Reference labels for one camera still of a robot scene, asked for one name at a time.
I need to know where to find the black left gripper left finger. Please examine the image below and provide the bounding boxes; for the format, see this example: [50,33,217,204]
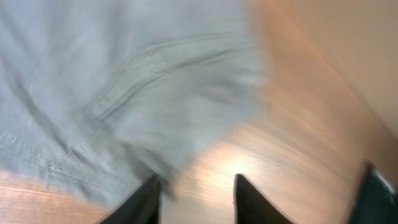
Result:
[100,174,162,224]

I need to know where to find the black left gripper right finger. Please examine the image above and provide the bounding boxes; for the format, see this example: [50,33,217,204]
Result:
[234,174,293,224]

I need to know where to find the grey cotton shorts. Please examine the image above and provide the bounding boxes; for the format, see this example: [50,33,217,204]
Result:
[1,0,264,207]

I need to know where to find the black shorts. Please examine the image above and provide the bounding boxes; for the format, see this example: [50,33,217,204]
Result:
[348,163,397,224]

